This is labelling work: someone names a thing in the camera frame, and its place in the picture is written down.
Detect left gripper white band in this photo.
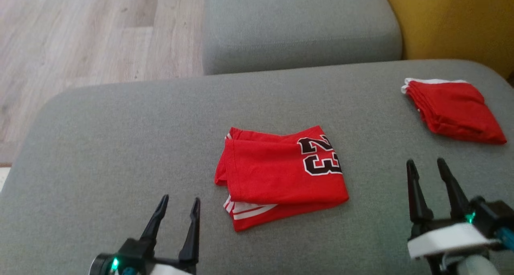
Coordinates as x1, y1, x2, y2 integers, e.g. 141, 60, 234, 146
116, 194, 201, 275

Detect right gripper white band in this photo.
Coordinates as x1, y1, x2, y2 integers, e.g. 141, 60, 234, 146
406, 158, 500, 275

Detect red Bulls 23 shorts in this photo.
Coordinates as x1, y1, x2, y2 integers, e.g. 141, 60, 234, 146
401, 78, 507, 145

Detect red and white basketball jersey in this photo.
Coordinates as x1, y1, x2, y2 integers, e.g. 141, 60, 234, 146
214, 125, 349, 232

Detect large grey sofa seat cushion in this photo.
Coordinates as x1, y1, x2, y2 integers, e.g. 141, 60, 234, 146
0, 59, 514, 275

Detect yellow upholstered cushion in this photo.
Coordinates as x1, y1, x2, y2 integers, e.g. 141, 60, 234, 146
381, 0, 514, 81

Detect small grey sofa cushion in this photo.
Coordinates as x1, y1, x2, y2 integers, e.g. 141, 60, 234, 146
203, 0, 403, 75

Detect right camera cable blue plug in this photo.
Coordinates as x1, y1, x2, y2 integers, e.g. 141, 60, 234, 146
496, 227, 514, 251

